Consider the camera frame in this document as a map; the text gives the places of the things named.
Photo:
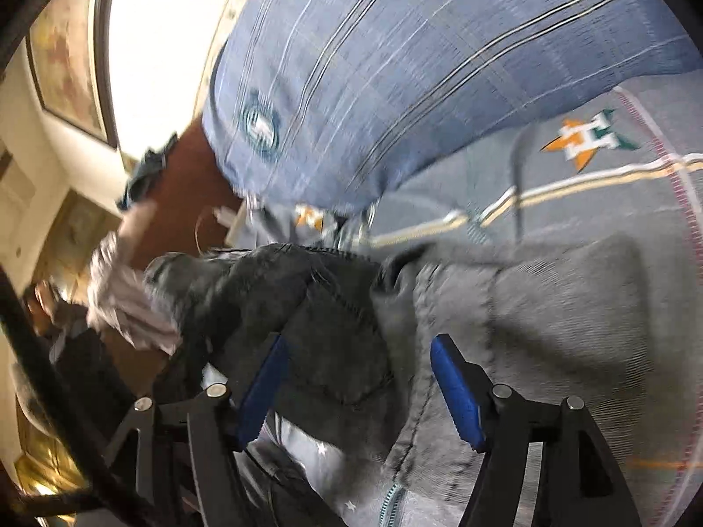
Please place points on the black pole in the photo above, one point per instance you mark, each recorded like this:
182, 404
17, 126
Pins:
49, 379

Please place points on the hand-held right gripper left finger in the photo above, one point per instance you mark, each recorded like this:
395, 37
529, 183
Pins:
263, 390

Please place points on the pale striped cloth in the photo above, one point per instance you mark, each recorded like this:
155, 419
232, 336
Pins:
126, 296

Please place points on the grey printed bed sheet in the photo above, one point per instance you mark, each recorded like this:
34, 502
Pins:
576, 203

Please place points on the brown headboard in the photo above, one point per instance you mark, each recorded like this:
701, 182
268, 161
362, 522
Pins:
186, 181

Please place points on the small framed wall picture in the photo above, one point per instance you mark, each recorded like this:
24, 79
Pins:
77, 230

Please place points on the blue plaid duvet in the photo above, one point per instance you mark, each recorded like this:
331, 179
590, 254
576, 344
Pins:
412, 66

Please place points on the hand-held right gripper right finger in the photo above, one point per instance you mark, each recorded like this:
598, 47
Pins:
456, 395

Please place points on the grey denim pants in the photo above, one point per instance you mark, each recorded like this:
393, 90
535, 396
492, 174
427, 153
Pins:
522, 313

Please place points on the large framed wall picture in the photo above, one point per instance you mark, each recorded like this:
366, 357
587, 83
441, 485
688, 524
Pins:
66, 55

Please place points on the blue denim cloth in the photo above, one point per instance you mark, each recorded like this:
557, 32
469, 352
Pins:
143, 175

